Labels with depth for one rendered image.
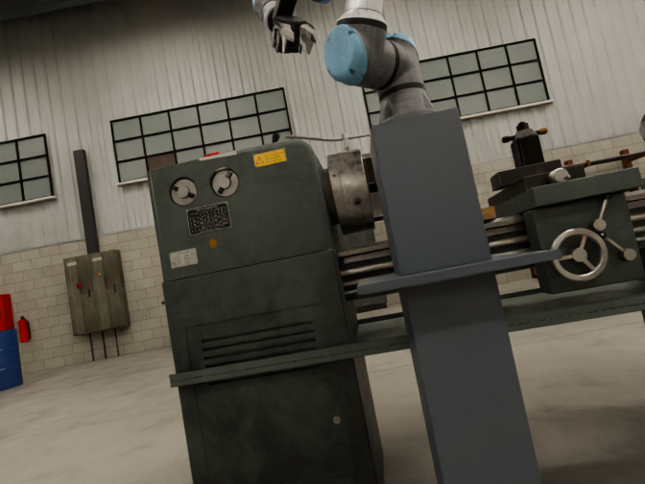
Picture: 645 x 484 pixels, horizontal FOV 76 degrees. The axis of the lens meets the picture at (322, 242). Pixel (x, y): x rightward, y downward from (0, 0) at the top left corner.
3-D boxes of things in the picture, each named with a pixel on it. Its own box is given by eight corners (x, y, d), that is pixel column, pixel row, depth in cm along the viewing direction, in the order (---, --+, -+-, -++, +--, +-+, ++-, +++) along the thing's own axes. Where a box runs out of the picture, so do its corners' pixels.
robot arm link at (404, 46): (435, 85, 104) (423, 36, 105) (400, 77, 95) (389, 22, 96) (398, 107, 113) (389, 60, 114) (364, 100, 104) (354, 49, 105)
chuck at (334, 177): (338, 227, 142) (322, 142, 148) (346, 241, 173) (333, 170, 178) (348, 225, 142) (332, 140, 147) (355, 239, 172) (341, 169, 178)
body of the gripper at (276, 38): (303, 55, 112) (289, 39, 120) (307, 20, 107) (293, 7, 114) (276, 54, 109) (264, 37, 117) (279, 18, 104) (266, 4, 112)
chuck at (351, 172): (348, 225, 142) (332, 140, 147) (355, 239, 172) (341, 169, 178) (374, 219, 141) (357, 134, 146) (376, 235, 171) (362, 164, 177)
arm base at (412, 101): (444, 112, 95) (436, 72, 96) (380, 127, 97) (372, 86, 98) (434, 133, 110) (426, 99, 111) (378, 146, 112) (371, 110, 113)
